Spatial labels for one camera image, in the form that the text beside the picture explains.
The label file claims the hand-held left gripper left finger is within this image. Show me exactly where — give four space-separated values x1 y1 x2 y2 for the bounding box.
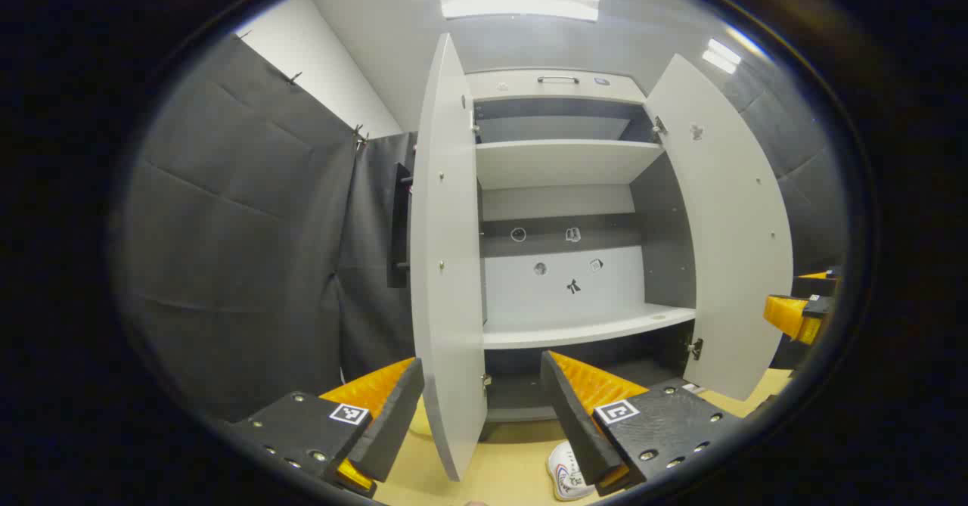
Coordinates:
223 356 426 499

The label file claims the yellow soft object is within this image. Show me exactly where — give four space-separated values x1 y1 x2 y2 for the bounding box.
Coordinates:
408 396 436 439

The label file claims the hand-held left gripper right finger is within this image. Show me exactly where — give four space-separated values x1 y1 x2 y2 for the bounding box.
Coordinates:
539 350 746 498

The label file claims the black left door handle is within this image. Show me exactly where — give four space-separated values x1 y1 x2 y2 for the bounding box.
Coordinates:
387 162 415 289

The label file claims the white canvas shoe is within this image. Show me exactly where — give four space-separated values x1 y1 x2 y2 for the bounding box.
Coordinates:
546 439 598 502

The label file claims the small ceiling light panel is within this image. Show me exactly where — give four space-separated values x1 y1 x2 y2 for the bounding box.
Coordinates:
702 37 743 76

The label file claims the grey cabinet door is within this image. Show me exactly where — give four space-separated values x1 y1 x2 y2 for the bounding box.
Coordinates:
409 33 489 483
645 54 795 402

